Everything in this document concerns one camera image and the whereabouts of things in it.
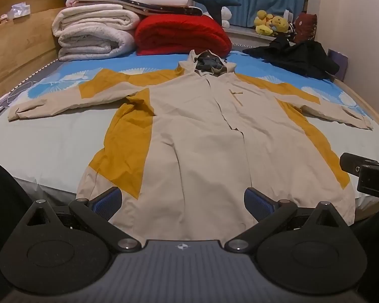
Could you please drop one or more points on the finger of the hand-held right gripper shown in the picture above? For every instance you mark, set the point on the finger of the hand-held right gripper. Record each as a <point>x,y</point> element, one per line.
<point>350,164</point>

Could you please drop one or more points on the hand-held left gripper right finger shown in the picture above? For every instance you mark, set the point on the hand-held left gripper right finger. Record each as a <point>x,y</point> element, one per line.
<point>256,202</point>

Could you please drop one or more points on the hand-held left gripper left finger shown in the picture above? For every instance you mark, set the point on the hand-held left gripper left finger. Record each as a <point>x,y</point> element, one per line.
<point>108,201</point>

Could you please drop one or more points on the beige and yellow hooded jacket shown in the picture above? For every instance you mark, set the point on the beige and yellow hooded jacket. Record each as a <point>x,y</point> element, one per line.
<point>192,132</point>

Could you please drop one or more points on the black clothes pile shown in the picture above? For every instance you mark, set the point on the black clothes pile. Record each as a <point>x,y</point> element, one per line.
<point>297,56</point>

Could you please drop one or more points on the blue patterned bed sheet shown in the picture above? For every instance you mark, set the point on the blue patterned bed sheet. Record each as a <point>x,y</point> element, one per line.
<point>34,139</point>

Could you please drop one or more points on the purple box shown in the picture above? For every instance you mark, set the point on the purple box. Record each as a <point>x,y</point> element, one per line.
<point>339,64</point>

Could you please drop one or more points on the reddish brown plush toy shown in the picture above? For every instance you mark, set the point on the reddish brown plush toy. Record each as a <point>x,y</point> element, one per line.
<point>305,26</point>

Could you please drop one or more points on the striped plush toy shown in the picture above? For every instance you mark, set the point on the striped plush toy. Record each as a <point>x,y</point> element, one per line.
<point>291,31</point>

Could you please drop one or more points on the yellow plush toy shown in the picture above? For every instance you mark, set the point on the yellow plush toy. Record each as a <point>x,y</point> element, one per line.
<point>262,22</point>
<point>280,23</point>

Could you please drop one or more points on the white folded quilt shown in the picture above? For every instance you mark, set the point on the white folded quilt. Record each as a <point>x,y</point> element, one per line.
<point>98,15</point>
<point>91,44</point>

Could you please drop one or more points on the white windowsill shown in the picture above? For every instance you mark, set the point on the white windowsill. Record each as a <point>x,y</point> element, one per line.
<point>249,36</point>

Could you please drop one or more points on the red folded blanket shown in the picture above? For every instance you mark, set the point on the red folded blanket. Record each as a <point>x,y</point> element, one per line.
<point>180,34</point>

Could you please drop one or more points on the white plush toy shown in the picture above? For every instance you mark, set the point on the white plush toy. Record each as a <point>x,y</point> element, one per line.
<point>226,15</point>

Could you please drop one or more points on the crumpled tissue packet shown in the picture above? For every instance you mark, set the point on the crumpled tissue packet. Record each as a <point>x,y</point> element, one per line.
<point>17,11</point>

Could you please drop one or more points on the wooden bed frame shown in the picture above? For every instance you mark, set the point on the wooden bed frame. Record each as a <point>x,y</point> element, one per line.
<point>19,44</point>

